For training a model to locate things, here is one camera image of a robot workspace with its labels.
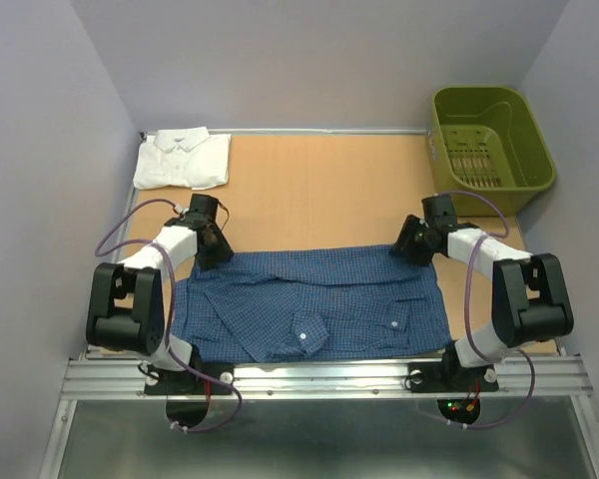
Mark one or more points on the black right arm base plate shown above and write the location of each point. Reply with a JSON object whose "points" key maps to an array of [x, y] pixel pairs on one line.
{"points": [[437, 377]]}

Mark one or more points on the green plastic basket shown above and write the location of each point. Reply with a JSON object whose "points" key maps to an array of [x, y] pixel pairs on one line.
{"points": [[484, 140]]}

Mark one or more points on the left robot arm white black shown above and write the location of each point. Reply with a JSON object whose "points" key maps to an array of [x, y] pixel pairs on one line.
{"points": [[126, 308]]}

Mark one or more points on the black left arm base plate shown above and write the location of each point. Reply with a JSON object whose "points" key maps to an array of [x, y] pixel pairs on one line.
{"points": [[160, 382]]}

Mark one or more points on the aluminium mounting rail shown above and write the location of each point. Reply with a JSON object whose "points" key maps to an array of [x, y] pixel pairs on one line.
{"points": [[119, 379]]}

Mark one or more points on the blue checkered long sleeve shirt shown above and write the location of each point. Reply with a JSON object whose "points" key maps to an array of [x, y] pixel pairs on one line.
{"points": [[311, 305]]}

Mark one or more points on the folded white shirt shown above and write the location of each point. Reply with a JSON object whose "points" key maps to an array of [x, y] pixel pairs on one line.
{"points": [[186, 158]]}

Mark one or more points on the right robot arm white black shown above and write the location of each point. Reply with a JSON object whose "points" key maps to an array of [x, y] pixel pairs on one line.
{"points": [[529, 297]]}

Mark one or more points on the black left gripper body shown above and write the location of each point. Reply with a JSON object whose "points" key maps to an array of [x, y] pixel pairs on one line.
{"points": [[218, 250]]}

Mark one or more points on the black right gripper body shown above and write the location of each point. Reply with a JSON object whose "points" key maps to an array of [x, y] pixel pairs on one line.
{"points": [[413, 240]]}

